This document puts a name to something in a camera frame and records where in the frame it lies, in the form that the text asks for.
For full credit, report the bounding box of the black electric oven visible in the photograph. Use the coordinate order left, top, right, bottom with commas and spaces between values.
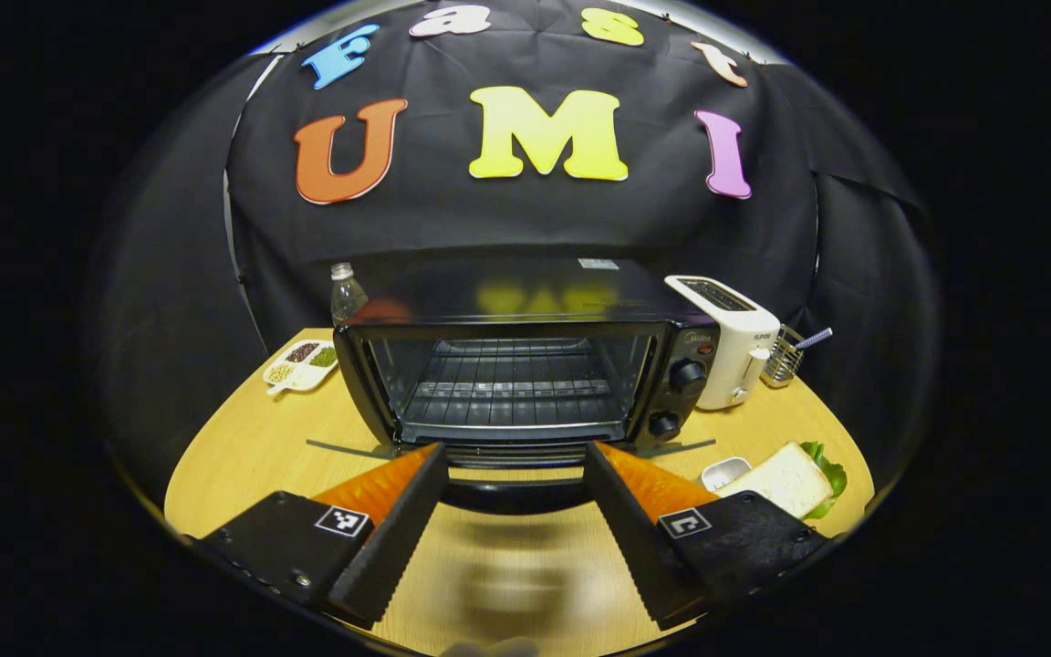
305, 257, 723, 516

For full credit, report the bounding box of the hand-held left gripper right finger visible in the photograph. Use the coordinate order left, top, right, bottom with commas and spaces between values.
583, 442, 832, 631

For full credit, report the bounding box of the wire metal utensil holder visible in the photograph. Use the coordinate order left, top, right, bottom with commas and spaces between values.
761, 324, 807, 390

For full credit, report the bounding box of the clear plastic water bottle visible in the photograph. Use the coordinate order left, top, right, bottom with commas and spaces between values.
330, 263, 369, 327

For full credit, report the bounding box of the white toaster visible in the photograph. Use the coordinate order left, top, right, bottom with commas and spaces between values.
664, 274, 782, 412

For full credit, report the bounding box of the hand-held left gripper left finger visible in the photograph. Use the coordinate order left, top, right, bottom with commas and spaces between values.
197, 443, 450, 631

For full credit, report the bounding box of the white divided plate with beans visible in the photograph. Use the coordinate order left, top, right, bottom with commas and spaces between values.
262, 339, 340, 396

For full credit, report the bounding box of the lettuce sandwich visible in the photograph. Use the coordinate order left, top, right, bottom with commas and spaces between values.
713, 441, 848, 521

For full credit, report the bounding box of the black backdrop cloth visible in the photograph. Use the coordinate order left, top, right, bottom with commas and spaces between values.
92, 0, 942, 512

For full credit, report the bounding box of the white rectangular tray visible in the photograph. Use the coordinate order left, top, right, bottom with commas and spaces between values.
701, 456, 753, 494

